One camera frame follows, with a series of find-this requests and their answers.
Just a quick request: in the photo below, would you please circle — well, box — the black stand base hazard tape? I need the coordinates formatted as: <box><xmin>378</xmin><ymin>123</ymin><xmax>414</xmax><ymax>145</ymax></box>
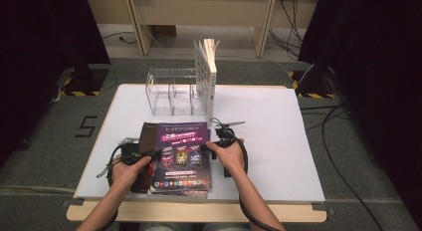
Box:
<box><xmin>288</xmin><ymin>69</ymin><xmax>336</xmax><ymax>100</ymax></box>
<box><xmin>63</xmin><ymin>65</ymin><xmax>109</xmax><ymax>97</ymax></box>

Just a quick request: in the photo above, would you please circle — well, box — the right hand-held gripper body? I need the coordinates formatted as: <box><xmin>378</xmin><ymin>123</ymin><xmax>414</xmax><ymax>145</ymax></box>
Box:
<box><xmin>214</xmin><ymin>120</ymin><xmax>247</xmax><ymax>178</ymax></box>

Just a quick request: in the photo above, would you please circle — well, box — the black curtain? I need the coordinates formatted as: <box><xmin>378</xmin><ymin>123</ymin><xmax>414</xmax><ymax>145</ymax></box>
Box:
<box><xmin>298</xmin><ymin>0</ymin><xmax>422</xmax><ymax>222</ymax></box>
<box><xmin>0</xmin><ymin>0</ymin><xmax>110</xmax><ymax>169</ymax></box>

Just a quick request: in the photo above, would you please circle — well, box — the person's right hand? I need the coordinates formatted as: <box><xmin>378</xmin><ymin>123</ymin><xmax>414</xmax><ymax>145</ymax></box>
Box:
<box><xmin>206</xmin><ymin>138</ymin><xmax>247</xmax><ymax>177</ymax></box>

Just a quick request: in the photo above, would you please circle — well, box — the hand-held gripper cable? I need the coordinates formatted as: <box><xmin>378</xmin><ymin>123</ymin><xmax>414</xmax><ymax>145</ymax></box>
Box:
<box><xmin>233</xmin><ymin>137</ymin><xmax>283</xmax><ymax>231</ymax></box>
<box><xmin>96</xmin><ymin>142</ymin><xmax>127</xmax><ymax>231</ymax></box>

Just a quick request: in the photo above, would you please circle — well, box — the brown magazine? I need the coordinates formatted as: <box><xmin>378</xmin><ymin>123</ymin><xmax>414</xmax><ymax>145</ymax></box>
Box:
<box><xmin>130</xmin><ymin>121</ymin><xmax>160</xmax><ymax>194</ymax></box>

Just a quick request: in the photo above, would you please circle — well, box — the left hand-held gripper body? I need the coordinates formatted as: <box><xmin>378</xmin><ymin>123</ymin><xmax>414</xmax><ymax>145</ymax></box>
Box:
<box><xmin>117</xmin><ymin>136</ymin><xmax>144</xmax><ymax>165</ymax></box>

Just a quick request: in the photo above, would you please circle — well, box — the white book with picture grid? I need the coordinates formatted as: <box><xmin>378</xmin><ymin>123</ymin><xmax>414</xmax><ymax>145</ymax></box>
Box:
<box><xmin>193</xmin><ymin>38</ymin><xmax>218</xmax><ymax>124</ymax></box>

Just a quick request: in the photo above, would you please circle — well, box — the purple magazine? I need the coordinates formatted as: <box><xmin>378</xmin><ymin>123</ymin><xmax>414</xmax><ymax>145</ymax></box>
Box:
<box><xmin>150</xmin><ymin>120</ymin><xmax>212</xmax><ymax>194</ymax></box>

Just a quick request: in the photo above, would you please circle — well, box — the grey metal table bracket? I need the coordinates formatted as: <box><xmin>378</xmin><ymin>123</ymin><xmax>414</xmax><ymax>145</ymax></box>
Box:
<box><xmin>311</xmin><ymin>202</ymin><xmax>335</xmax><ymax>215</ymax></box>
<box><xmin>62</xmin><ymin>197</ymin><xmax>85</xmax><ymax>207</ymax></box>

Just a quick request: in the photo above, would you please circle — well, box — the long black floor cable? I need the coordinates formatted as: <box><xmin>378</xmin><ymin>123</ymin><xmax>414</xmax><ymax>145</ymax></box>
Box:
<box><xmin>319</xmin><ymin>104</ymin><xmax>387</xmax><ymax>231</ymax></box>

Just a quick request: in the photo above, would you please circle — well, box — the clear acrylic file rack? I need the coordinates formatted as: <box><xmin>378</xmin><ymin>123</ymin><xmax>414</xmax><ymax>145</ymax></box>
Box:
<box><xmin>144</xmin><ymin>68</ymin><xmax>207</xmax><ymax>116</ymax></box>

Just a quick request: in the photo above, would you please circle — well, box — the beige wooden desk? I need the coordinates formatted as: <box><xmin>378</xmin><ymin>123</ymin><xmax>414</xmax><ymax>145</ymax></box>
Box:
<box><xmin>83</xmin><ymin>0</ymin><xmax>321</xmax><ymax>58</ymax></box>

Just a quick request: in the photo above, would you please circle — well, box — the person's left hand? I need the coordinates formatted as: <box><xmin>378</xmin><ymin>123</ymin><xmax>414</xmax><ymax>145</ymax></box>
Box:
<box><xmin>108</xmin><ymin>155</ymin><xmax>153</xmax><ymax>194</ymax></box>

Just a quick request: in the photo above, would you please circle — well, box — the left hand-held gripper cable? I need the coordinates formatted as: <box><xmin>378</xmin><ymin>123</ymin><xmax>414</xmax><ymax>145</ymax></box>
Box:
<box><xmin>96</xmin><ymin>142</ymin><xmax>127</xmax><ymax>231</ymax></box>

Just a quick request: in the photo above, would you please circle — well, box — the right hand-held gripper cable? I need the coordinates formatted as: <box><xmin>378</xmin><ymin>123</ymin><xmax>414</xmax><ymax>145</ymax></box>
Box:
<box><xmin>233</xmin><ymin>137</ymin><xmax>283</xmax><ymax>231</ymax></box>

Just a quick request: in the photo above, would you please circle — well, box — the black cable with plug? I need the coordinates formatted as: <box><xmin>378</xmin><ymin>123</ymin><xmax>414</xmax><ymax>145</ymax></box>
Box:
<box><xmin>99</xmin><ymin>31</ymin><xmax>137</xmax><ymax>45</ymax></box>

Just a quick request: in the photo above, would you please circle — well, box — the light wooden table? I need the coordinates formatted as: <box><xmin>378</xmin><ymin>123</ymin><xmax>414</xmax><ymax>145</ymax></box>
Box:
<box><xmin>66</xmin><ymin>83</ymin><xmax>327</xmax><ymax>224</ymax></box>

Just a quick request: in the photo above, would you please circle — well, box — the black cable bundle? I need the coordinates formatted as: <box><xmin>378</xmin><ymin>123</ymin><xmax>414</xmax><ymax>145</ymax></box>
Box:
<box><xmin>268</xmin><ymin>0</ymin><xmax>304</xmax><ymax>61</ymax></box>

